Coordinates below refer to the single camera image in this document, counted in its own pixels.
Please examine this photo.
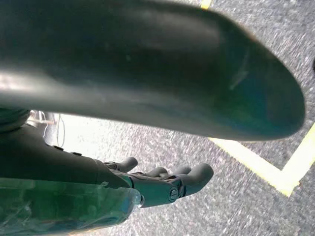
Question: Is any clear plastic wrap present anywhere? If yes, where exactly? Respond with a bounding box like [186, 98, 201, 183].
[0, 177, 144, 236]

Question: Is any thin white cable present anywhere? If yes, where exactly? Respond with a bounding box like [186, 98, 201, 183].
[42, 112, 66, 148]

